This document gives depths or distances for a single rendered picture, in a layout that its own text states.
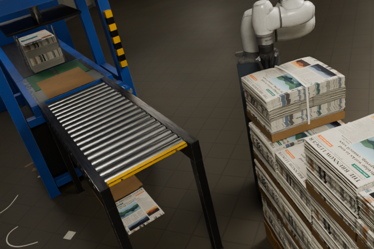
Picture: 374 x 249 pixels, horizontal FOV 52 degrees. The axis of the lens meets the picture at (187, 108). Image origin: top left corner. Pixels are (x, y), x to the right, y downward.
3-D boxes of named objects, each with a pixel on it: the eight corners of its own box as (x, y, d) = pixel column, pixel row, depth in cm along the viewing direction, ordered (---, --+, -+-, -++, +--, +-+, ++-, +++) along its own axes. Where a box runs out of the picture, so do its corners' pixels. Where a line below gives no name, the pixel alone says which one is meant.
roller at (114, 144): (160, 119, 221) (157, 120, 226) (83, 155, 203) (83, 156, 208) (164, 127, 221) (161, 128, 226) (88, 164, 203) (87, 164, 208)
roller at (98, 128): (144, 114, 243) (142, 107, 241) (74, 147, 225) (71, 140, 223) (141, 111, 247) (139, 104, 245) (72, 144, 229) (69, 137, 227)
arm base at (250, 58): (240, 51, 235) (239, 43, 232) (276, 49, 225) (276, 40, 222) (231, 64, 221) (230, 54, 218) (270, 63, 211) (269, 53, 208)
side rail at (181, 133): (203, 158, 202) (199, 139, 196) (195, 163, 200) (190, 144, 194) (111, 89, 308) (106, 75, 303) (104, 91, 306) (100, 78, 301)
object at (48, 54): (65, 61, 356) (55, 34, 344) (34, 73, 345) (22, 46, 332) (55, 53, 386) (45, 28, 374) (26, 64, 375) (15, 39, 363)
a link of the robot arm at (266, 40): (276, 31, 186) (277, 43, 189) (269, 27, 194) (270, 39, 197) (259, 36, 185) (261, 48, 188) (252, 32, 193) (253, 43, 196)
